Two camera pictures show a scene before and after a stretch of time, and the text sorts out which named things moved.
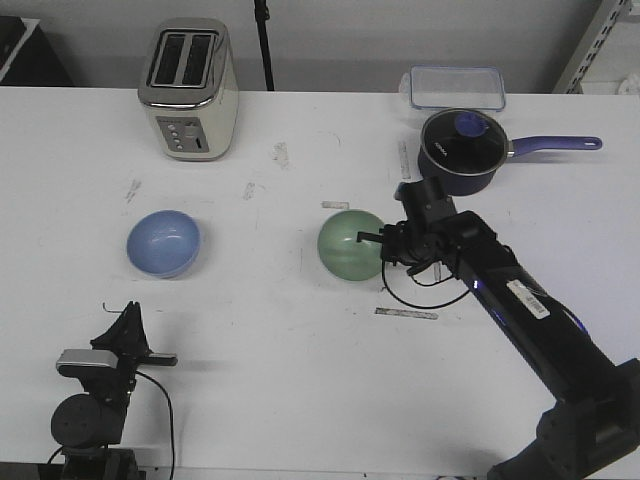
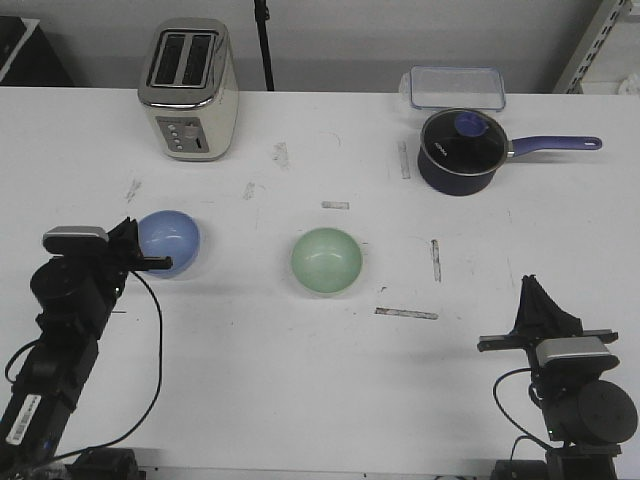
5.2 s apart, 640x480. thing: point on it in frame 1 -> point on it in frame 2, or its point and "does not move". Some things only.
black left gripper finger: (127, 332) -> (120, 237)
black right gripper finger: (368, 236) -> (527, 322)
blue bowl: (163, 243) does not move
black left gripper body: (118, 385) -> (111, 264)
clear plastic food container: (454, 87) does not move
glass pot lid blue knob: (464, 141) does not move
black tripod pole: (262, 16) does not move
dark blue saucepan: (465, 148) does not move
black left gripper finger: (140, 343) -> (135, 250)
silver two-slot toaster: (189, 85) does not move
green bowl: (342, 254) -> (326, 260)
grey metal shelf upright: (597, 34) does not move
